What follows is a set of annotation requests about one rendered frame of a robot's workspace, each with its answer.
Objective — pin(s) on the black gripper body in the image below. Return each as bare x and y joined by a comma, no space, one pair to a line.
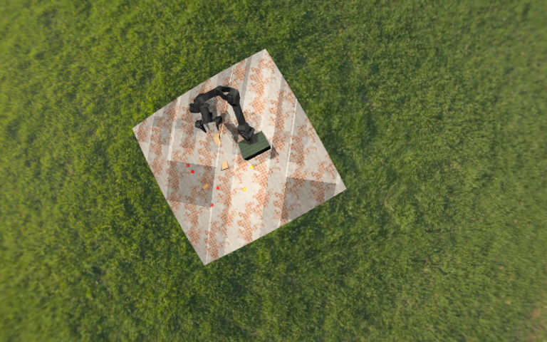
208,119

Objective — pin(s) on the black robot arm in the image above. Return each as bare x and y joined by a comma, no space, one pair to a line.
233,98

